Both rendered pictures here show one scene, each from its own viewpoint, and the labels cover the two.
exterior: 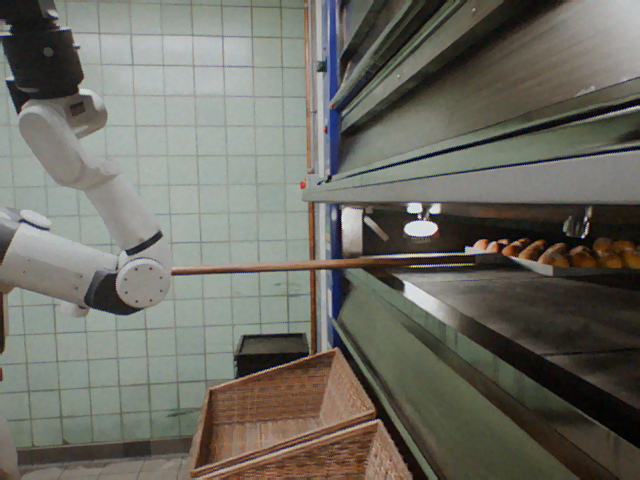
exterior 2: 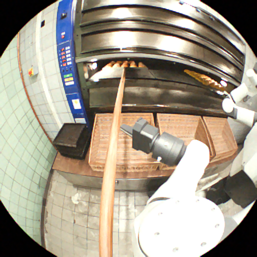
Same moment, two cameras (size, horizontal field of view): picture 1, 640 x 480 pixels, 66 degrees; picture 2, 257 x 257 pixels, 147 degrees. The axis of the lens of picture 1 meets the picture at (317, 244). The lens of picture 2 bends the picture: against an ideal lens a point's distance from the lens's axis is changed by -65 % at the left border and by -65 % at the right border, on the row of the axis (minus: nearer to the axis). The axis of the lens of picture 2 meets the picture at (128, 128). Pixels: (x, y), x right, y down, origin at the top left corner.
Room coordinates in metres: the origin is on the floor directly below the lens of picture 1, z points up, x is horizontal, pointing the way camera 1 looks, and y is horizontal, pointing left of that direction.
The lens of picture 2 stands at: (1.34, 0.72, 1.44)
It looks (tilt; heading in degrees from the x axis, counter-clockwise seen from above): 43 degrees down; 277
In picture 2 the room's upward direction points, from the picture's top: straight up
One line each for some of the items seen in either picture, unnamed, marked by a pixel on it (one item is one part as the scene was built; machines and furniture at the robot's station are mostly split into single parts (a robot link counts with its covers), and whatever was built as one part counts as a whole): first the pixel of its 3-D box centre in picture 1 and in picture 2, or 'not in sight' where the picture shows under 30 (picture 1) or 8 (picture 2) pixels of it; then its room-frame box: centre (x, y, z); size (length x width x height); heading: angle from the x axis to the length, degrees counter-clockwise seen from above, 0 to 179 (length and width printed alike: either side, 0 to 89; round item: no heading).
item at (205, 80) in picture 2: not in sight; (204, 78); (0.39, -0.71, 1.21); 0.61 x 0.48 x 0.06; 97
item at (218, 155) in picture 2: not in sight; (220, 137); (0.27, -0.01, 0.72); 0.56 x 0.49 x 0.28; 8
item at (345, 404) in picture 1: (279, 421); (124, 141); (1.45, 0.13, 0.72); 0.56 x 0.49 x 0.28; 8
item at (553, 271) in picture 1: (554, 256); (125, 65); (1.56, -0.75, 1.20); 0.55 x 0.36 x 0.03; 7
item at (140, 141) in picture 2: not in sight; (152, 142); (1.29, 0.51, 1.19); 0.12 x 0.10 x 0.13; 152
